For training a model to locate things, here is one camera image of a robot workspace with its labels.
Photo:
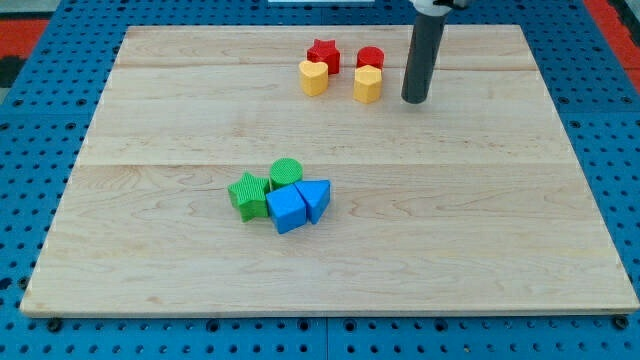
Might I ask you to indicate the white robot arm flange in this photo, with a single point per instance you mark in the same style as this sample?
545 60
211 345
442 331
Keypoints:
439 8

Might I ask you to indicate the red star block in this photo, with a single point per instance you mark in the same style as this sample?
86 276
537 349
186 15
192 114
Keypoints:
327 52

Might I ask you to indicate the light wooden board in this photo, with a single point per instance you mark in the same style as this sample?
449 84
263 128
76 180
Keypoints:
469 204

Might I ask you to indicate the blue triangle block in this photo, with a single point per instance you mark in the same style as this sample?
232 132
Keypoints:
316 194

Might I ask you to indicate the red cylinder block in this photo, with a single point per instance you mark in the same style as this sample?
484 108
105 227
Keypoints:
370 56

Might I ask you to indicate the blue cube block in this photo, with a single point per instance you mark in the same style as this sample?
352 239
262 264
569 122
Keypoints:
287 208

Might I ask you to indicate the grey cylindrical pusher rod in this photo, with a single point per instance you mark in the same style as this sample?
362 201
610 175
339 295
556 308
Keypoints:
423 51

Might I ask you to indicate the green cylinder block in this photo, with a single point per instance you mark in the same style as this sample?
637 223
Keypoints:
284 172

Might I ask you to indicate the green star block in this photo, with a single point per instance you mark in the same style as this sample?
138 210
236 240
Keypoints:
248 196

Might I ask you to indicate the yellow pentagon block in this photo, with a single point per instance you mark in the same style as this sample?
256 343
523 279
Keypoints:
367 84

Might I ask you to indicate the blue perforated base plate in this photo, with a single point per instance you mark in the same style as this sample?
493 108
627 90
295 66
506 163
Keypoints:
47 111

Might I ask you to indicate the yellow heart block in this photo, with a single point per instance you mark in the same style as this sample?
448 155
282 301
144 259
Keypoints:
313 77

